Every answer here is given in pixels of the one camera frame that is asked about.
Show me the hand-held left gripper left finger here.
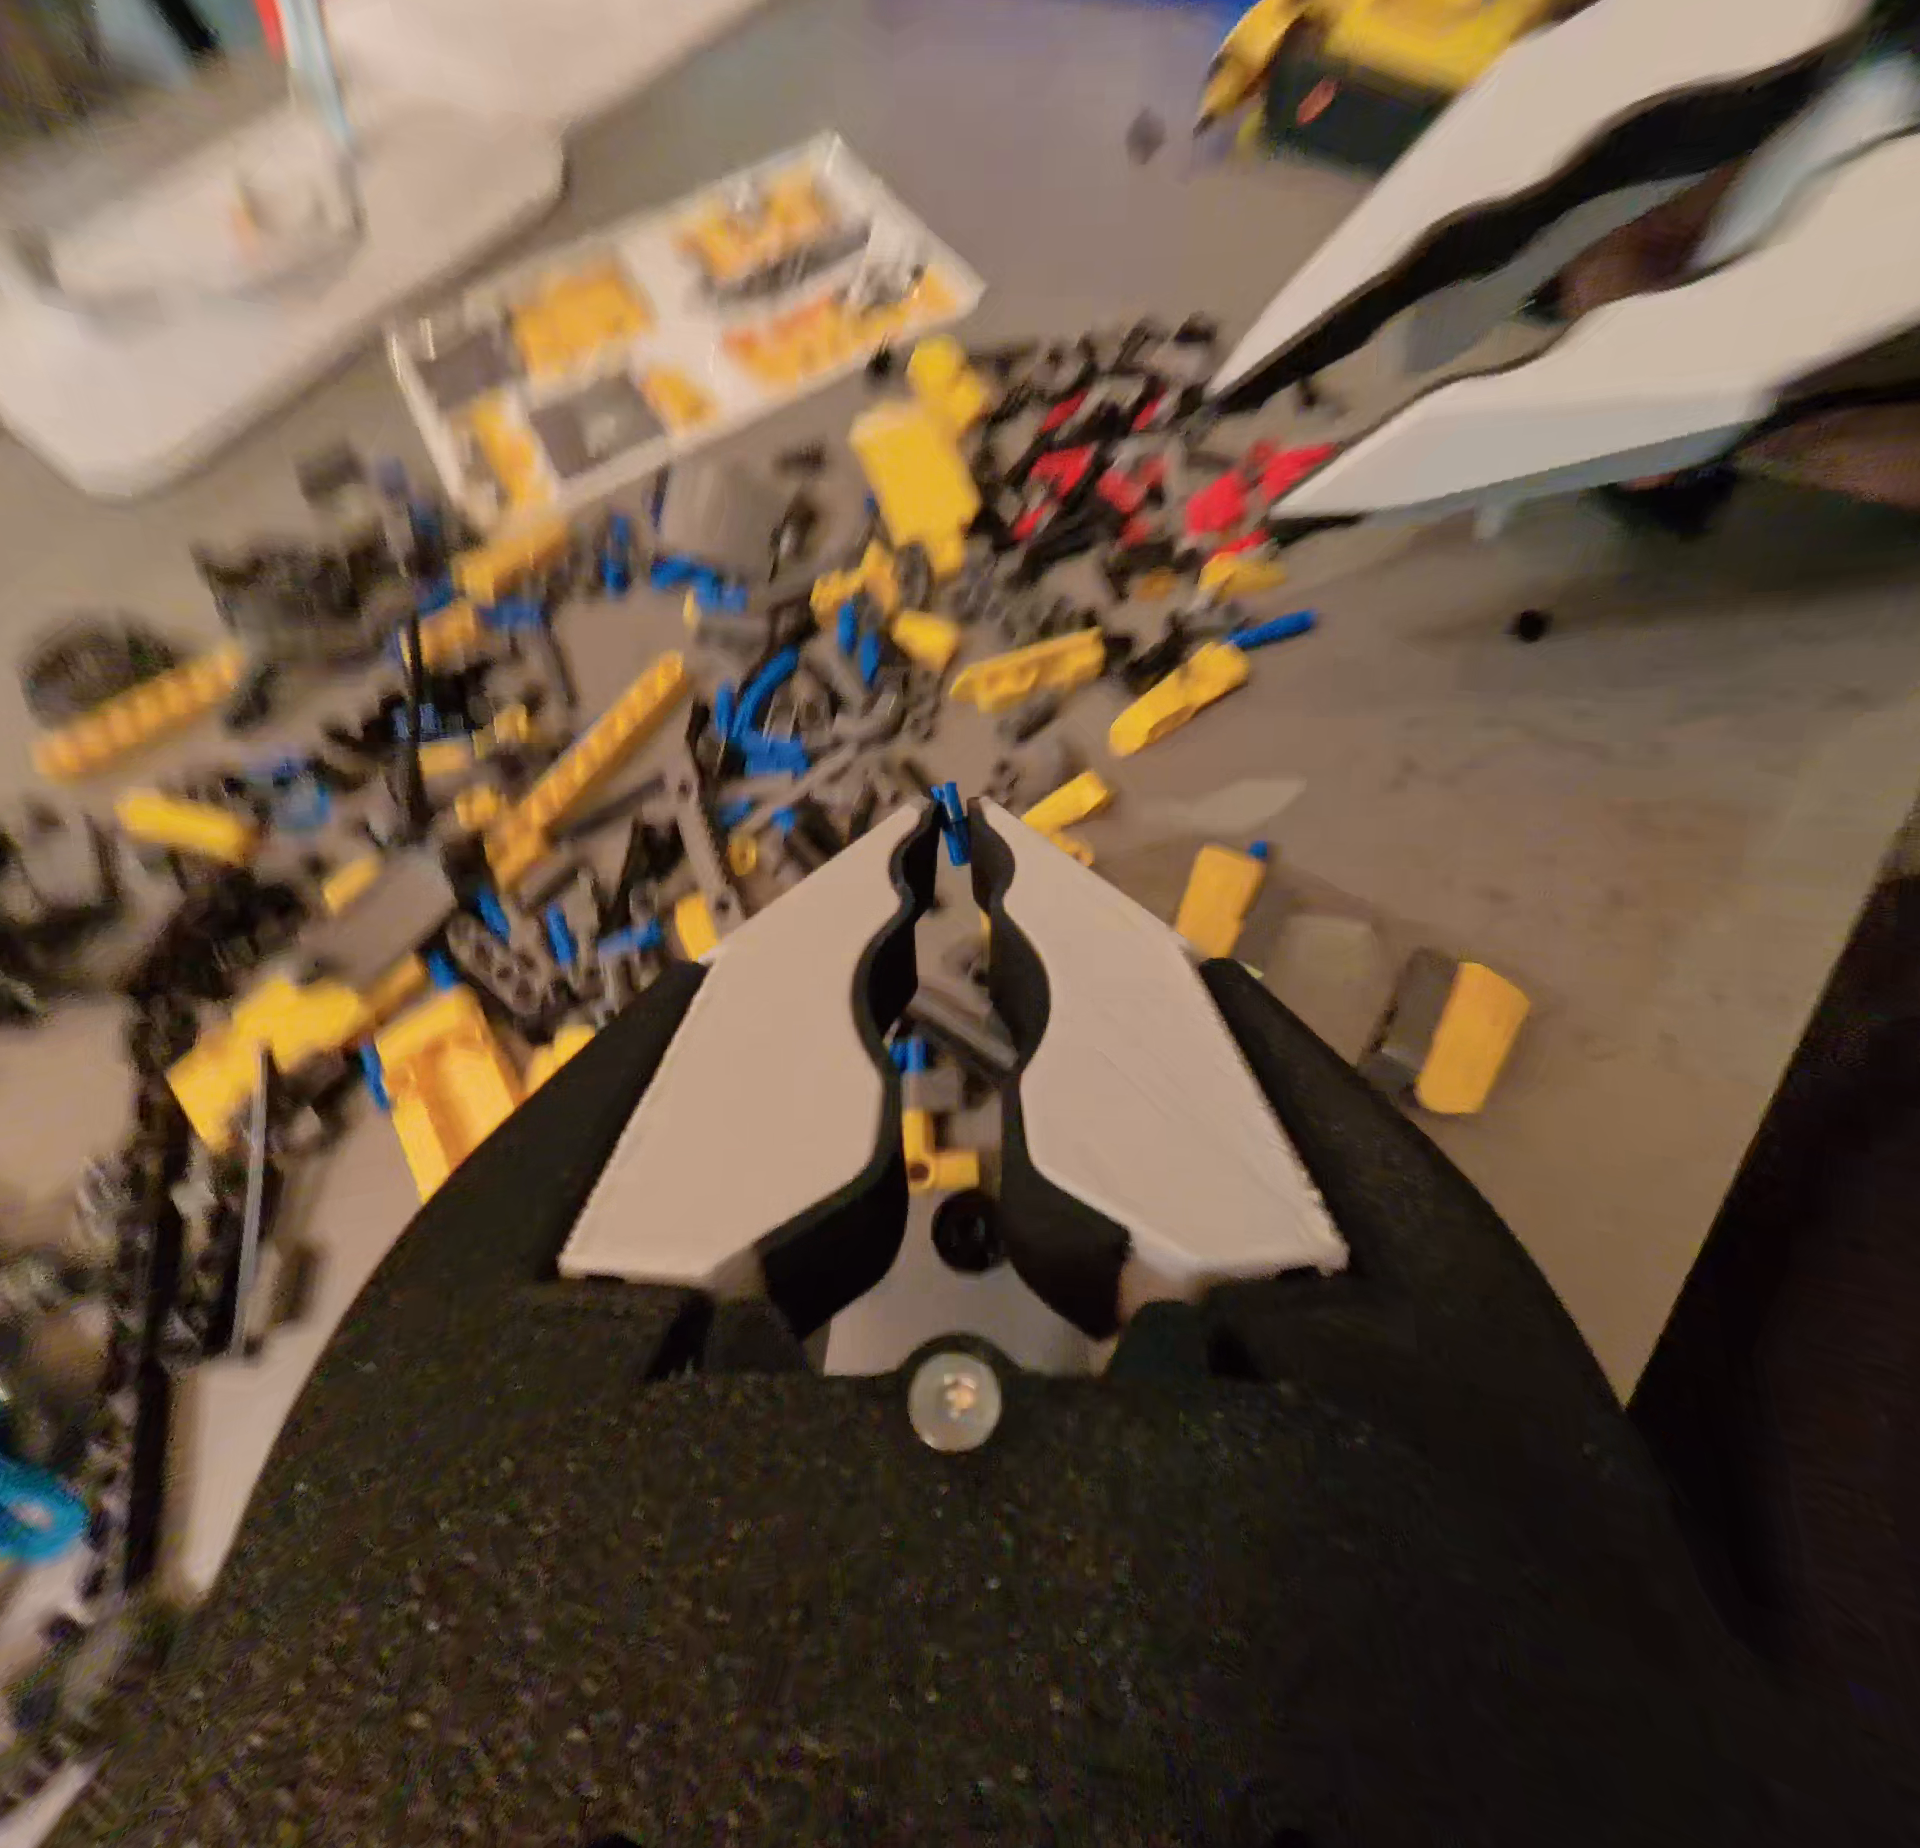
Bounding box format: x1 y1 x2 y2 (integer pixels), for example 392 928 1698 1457
557 803 948 1335

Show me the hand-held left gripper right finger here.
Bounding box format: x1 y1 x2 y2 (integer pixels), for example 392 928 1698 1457
972 796 1349 1335

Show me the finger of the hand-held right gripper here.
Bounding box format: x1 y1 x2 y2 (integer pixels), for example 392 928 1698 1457
1272 138 1920 525
1204 0 1905 407

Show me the pile of toy building pieces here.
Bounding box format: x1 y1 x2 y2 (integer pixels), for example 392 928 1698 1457
0 317 1337 1805

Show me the yellow toy vehicle build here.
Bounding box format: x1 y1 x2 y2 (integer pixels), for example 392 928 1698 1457
1192 0 1623 169

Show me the grey brick with yellow slope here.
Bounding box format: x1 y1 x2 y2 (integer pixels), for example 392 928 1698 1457
1364 947 1532 1118

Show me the printed instruction sheet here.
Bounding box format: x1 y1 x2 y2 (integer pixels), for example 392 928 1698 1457
388 131 988 514

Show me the white base pad with stand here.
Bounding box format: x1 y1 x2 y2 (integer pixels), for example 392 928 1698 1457
0 0 570 500

